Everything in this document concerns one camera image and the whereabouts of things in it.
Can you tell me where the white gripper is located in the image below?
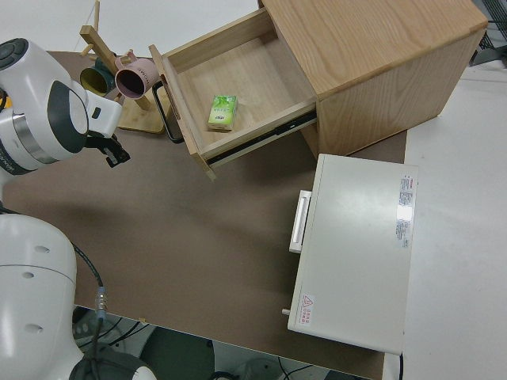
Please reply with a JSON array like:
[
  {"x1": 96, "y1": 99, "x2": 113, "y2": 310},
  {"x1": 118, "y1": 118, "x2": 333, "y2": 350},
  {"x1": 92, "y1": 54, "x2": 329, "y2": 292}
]
[{"x1": 0, "y1": 110, "x2": 31, "y2": 187}]

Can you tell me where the wooden drawer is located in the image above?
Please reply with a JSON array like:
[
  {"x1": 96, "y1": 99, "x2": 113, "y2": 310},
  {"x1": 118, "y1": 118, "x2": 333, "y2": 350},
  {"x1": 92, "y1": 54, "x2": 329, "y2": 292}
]
[{"x1": 148, "y1": 7, "x2": 318, "y2": 182}]

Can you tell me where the teal mug yellow inside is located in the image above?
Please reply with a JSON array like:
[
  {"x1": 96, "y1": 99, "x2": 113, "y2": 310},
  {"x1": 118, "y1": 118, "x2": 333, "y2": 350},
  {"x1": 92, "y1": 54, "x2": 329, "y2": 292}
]
[{"x1": 78, "y1": 58, "x2": 116, "y2": 98}]

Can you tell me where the wooden mug stand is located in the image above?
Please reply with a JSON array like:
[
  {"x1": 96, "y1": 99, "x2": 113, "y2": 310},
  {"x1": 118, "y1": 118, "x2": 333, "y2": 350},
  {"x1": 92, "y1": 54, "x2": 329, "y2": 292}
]
[{"x1": 78, "y1": 0, "x2": 166, "y2": 136}]

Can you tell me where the pink mug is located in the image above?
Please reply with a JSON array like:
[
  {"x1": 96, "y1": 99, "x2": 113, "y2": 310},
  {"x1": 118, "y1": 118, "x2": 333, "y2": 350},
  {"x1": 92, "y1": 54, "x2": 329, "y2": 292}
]
[{"x1": 114, "y1": 54, "x2": 160, "y2": 100}]

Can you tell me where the brown table mat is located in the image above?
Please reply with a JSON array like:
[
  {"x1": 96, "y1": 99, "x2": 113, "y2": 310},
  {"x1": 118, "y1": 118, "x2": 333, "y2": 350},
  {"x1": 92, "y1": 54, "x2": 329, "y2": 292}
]
[{"x1": 0, "y1": 50, "x2": 409, "y2": 380}]

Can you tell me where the green tissue pack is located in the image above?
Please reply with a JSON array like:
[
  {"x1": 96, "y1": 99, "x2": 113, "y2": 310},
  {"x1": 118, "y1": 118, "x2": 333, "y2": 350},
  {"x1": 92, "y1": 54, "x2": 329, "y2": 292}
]
[{"x1": 206, "y1": 94, "x2": 240, "y2": 133}]

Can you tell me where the dark gray stand base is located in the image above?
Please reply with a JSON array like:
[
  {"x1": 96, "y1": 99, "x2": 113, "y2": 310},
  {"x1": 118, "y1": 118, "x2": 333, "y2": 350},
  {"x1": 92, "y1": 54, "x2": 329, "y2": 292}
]
[{"x1": 130, "y1": 328, "x2": 217, "y2": 380}]

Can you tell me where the white toaster oven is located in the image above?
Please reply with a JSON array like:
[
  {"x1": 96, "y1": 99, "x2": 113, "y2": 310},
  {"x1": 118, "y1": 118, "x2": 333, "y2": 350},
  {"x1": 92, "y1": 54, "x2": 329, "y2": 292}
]
[{"x1": 280, "y1": 153, "x2": 420, "y2": 355}]

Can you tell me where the light wood cabinet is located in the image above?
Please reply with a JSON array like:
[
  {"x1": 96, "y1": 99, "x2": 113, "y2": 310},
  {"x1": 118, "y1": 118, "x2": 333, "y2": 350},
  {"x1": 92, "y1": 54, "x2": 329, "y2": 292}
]
[{"x1": 257, "y1": 0, "x2": 489, "y2": 158}]

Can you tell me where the gray equipment base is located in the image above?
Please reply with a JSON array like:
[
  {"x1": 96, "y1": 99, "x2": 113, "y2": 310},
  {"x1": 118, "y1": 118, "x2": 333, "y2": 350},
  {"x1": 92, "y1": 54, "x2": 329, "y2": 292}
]
[{"x1": 472, "y1": 37, "x2": 507, "y2": 69}]

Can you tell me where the black wrist cable connector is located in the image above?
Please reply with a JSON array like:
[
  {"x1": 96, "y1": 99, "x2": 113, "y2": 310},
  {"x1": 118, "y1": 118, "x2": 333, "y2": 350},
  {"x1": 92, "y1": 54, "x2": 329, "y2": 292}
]
[{"x1": 86, "y1": 133, "x2": 131, "y2": 168}]

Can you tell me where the black cable silver connector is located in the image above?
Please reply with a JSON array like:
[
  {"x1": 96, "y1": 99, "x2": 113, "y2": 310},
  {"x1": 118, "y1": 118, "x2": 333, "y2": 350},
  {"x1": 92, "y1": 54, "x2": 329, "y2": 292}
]
[{"x1": 70, "y1": 239, "x2": 110, "y2": 380}]

